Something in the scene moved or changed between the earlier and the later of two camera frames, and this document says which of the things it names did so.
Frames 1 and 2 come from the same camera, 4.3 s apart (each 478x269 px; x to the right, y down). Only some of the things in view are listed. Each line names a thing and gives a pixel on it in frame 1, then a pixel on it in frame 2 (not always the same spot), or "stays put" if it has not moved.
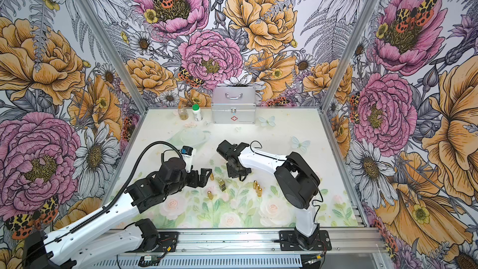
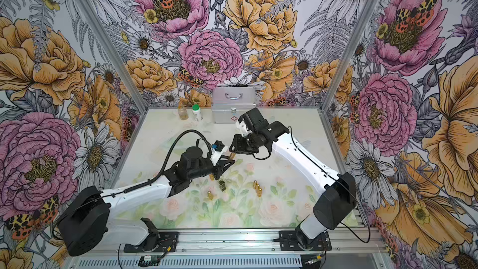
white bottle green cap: x=196 y=112 stays put
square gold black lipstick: x=222 y=185 stays put
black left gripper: x=202 y=179 -> x=220 y=168
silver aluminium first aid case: x=234 y=104 stays put
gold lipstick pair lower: x=259 y=192 stays put
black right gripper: x=231 y=174 -> x=239 y=148
